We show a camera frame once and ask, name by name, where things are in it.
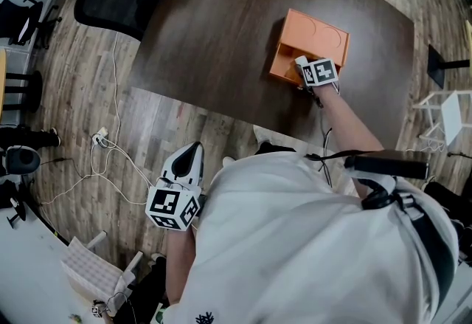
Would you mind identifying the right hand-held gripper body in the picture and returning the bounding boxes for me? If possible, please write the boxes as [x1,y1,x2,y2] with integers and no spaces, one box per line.
[296,58,339,94]

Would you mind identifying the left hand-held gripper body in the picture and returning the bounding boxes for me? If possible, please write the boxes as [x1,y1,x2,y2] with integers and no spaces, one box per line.
[145,170,202,232]

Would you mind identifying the orange drawer box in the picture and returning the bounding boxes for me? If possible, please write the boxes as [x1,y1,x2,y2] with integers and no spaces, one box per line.
[268,7,350,86]

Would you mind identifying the person's right forearm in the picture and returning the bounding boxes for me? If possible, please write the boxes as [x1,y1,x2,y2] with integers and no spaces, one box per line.
[315,84,385,158]

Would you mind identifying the person's left forearm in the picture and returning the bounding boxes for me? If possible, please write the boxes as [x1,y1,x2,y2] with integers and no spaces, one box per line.
[164,226,197,311]

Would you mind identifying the black shoulder-mounted box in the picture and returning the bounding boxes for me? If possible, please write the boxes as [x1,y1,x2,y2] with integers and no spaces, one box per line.
[344,150,431,180]

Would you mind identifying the person's right white shoe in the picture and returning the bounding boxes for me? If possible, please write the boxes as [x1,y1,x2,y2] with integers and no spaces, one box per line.
[253,125,272,145]

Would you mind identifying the person's black trousers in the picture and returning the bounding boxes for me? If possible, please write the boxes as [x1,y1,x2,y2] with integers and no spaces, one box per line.
[256,141,296,156]

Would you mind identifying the white quilted chair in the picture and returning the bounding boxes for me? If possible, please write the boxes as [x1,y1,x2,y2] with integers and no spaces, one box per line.
[60,230,143,312]

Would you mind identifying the person's white t-shirt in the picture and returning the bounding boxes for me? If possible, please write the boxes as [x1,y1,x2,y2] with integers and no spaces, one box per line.
[158,151,460,324]

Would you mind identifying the white wooden chair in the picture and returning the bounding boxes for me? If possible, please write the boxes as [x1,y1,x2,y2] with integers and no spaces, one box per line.
[412,89,472,146]

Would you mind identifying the white desk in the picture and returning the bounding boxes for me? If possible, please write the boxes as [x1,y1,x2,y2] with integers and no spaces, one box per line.
[0,204,93,324]

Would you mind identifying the black swivel office chair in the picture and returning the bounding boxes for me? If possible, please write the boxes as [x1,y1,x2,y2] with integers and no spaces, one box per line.
[0,0,63,51]

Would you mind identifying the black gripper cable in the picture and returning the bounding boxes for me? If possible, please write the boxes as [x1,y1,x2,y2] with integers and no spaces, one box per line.
[305,86,355,189]

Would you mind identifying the white power strip with cable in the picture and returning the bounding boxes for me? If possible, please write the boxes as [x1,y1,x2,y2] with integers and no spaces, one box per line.
[38,30,156,205]

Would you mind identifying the black floor cable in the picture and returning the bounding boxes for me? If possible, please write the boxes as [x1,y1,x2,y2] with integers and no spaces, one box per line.
[39,156,88,179]

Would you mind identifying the yellow table with black pedestal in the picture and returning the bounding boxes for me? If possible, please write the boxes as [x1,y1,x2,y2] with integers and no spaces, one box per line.
[427,19,472,89]

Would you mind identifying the white charger cable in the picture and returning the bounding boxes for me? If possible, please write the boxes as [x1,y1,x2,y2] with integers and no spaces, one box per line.
[405,130,448,154]

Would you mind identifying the round wooden pedestal table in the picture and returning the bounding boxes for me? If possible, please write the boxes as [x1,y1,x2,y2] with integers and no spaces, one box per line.
[0,49,44,120]

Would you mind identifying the grey black shoulder strap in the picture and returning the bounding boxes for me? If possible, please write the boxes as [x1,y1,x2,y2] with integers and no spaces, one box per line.
[361,182,460,301]

